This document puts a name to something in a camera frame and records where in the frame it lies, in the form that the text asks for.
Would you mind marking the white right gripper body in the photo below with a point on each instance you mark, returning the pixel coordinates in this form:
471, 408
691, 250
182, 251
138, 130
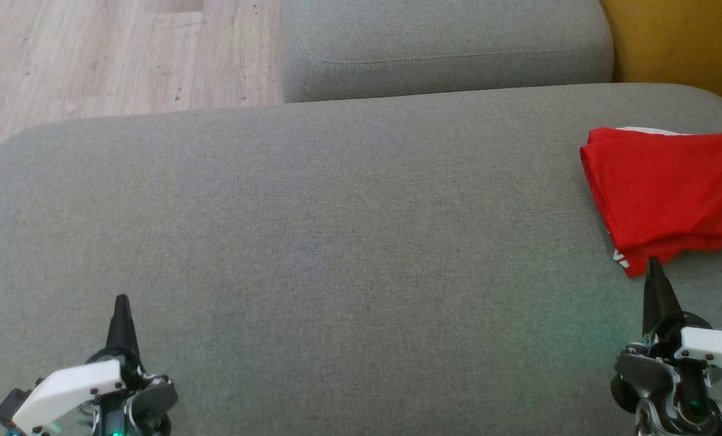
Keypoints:
712, 351

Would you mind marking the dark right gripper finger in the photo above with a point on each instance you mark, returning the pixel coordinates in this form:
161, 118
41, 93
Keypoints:
658, 297

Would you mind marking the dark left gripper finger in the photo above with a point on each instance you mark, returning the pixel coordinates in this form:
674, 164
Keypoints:
122, 327

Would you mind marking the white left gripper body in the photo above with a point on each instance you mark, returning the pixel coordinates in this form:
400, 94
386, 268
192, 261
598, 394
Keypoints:
70, 387

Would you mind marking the red white lettered jersey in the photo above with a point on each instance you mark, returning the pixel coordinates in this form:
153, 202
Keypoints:
669, 194

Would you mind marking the red shorts white stripes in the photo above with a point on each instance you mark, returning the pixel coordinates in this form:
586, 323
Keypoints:
648, 129

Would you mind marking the large grey sofa seat cushion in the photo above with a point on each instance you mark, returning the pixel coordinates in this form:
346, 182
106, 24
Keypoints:
336, 254

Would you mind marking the mustard yellow panel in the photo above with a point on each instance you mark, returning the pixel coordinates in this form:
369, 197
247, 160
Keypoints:
681, 42

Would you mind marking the small grey sofa cushion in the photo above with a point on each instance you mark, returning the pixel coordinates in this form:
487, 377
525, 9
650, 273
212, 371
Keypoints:
445, 48

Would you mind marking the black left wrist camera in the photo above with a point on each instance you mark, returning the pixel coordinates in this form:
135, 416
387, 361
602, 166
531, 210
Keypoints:
11, 407

